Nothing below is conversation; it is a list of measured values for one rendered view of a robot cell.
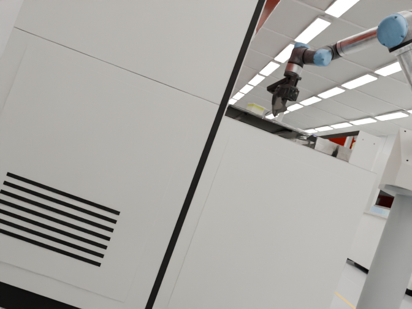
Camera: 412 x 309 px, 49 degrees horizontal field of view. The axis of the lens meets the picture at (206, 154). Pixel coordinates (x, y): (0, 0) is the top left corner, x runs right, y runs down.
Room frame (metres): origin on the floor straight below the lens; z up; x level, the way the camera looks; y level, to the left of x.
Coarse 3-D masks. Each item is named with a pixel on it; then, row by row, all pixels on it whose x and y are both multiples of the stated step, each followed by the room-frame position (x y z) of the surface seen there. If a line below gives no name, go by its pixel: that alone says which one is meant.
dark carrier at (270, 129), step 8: (232, 112) 2.01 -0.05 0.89; (240, 112) 1.93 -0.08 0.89; (240, 120) 2.17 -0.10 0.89; (248, 120) 2.07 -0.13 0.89; (256, 120) 1.98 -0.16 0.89; (264, 120) 1.90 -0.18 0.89; (264, 128) 2.14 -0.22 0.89; (272, 128) 2.05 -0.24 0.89; (280, 128) 1.96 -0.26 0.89; (280, 136) 2.22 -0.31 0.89; (288, 136) 2.11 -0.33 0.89; (296, 136) 2.02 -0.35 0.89
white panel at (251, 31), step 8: (264, 0) 1.43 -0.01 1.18; (256, 8) 1.43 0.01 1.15; (256, 16) 1.43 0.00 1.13; (256, 24) 1.43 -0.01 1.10; (248, 32) 1.43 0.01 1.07; (248, 40) 1.43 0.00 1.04; (240, 48) 1.43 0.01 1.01; (248, 48) 1.43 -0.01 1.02; (240, 56) 1.43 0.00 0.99; (240, 64) 1.43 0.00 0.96; (232, 72) 1.43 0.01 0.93; (232, 80) 1.43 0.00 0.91; (232, 88) 1.43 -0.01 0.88; (224, 96) 1.43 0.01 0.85; (224, 104) 1.43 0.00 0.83
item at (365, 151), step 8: (360, 136) 1.73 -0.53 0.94; (368, 136) 1.73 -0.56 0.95; (360, 144) 1.73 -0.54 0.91; (368, 144) 1.73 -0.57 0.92; (376, 144) 1.74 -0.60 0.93; (352, 152) 1.73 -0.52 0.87; (360, 152) 1.73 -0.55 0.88; (368, 152) 1.73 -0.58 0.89; (376, 152) 1.74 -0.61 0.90; (352, 160) 1.73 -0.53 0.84; (360, 160) 1.73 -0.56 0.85; (368, 160) 1.73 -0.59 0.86; (368, 168) 1.74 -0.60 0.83
